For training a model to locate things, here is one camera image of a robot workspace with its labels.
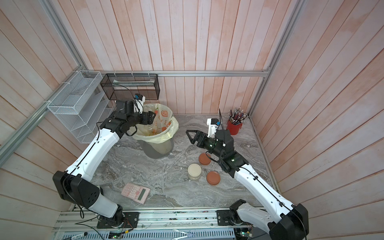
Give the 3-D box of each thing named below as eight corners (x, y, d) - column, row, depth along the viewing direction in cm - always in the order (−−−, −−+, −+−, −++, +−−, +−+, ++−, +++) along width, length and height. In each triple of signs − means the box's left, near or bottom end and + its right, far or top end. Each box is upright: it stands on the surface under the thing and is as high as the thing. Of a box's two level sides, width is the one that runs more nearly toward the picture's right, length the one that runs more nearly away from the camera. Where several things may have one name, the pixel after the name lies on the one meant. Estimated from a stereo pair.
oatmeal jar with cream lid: (187, 181, 88) (187, 176, 82) (187, 168, 93) (187, 163, 87) (200, 181, 88) (201, 176, 82) (200, 168, 93) (200, 163, 87)
